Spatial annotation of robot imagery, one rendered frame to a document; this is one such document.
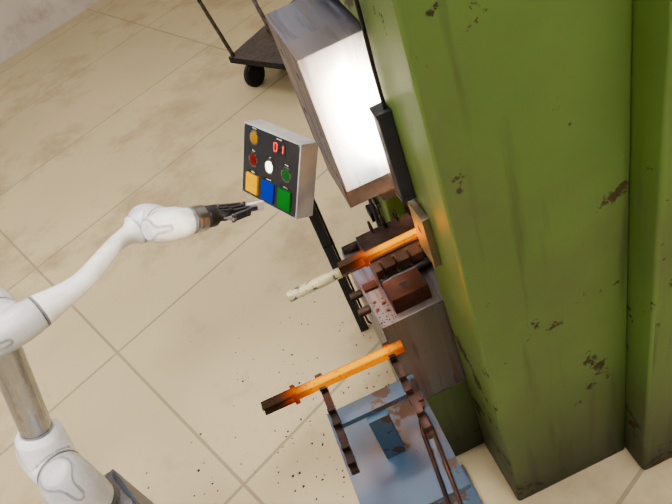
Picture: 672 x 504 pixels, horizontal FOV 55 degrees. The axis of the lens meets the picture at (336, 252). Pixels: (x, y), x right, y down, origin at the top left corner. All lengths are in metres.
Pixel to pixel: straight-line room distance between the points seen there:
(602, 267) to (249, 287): 2.25
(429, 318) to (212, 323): 1.78
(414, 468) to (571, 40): 1.21
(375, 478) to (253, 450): 1.15
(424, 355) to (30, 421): 1.27
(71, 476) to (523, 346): 1.41
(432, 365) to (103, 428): 1.88
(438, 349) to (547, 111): 1.01
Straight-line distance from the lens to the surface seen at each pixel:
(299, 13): 1.70
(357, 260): 2.04
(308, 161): 2.30
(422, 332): 2.05
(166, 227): 2.08
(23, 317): 1.96
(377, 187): 1.81
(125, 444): 3.39
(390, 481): 1.95
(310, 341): 3.23
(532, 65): 1.30
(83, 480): 2.28
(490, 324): 1.71
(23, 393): 2.26
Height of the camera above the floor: 2.43
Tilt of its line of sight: 43 degrees down
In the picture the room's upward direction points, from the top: 24 degrees counter-clockwise
